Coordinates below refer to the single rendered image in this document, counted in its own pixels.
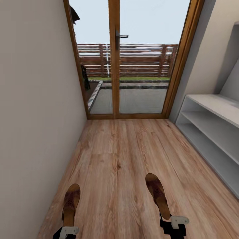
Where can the door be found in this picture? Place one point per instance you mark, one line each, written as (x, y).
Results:
(130, 54)

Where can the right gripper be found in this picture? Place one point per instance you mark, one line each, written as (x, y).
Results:
(168, 229)

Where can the sandal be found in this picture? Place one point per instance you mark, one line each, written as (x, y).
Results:
(71, 201)
(156, 189)

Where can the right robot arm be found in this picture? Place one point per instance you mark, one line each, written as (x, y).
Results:
(176, 229)

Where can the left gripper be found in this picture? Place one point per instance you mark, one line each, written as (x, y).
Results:
(57, 235)

